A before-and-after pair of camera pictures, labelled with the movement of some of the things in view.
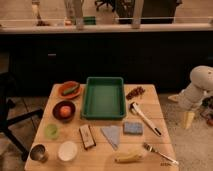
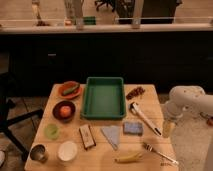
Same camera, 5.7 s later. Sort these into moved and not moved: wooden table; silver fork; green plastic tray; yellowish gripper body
Moved: yellowish gripper body
Not moved: wooden table; silver fork; green plastic tray
